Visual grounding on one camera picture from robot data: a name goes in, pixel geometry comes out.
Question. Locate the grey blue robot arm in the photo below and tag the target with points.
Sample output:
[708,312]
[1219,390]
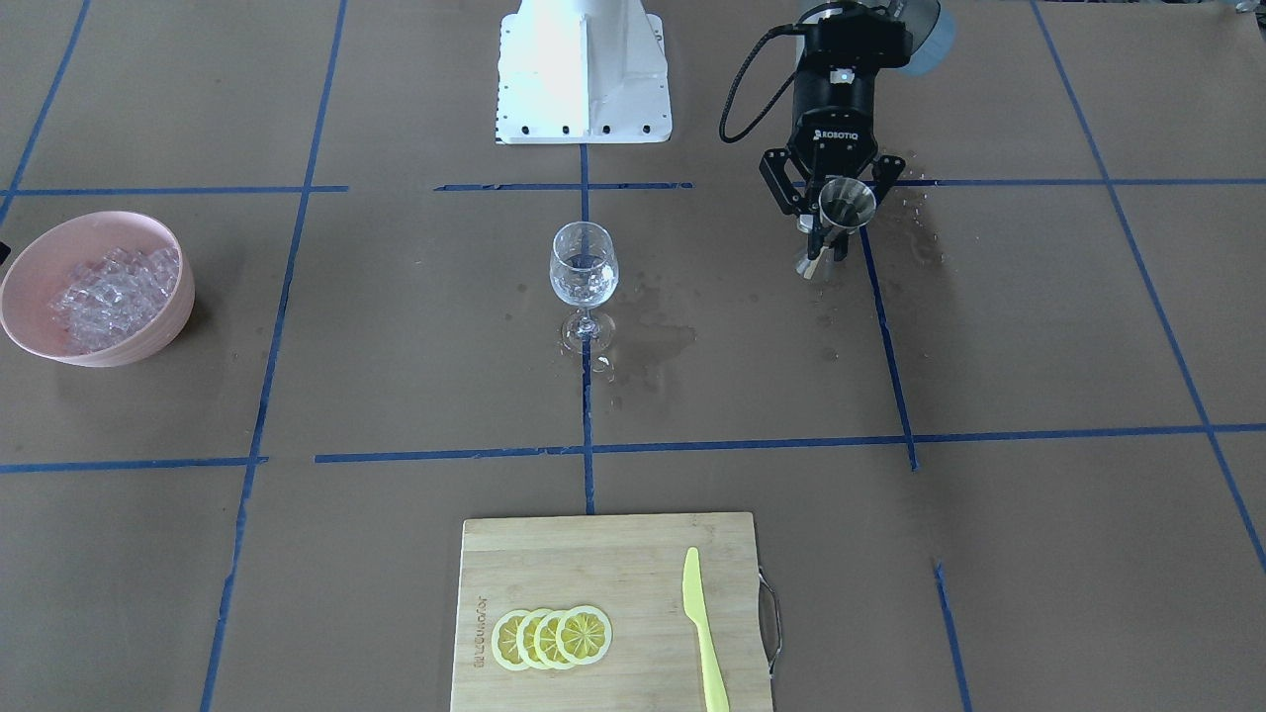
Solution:
[933,30]

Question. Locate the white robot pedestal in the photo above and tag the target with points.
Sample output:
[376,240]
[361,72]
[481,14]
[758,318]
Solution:
[582,72]

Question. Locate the lemon slice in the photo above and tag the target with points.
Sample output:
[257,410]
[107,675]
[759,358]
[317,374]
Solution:
[583,635]
[545,641]
[505,640]
[525,638]

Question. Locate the pink bowl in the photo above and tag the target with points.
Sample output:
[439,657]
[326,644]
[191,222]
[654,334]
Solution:
[42,269]

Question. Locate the pile of ice cubes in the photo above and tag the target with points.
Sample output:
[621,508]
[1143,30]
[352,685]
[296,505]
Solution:
[109,300]

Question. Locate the bamboo cutting board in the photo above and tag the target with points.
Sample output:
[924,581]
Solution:
[629,566]

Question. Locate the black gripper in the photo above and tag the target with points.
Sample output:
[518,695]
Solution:
[834,111]

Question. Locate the yellow plastic knife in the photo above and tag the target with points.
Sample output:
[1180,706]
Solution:
[694,607]

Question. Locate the steel double jigger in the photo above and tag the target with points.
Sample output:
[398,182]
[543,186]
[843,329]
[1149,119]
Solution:
[844,206]

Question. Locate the clear wine glass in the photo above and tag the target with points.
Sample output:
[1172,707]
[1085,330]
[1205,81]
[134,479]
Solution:
[584,274]

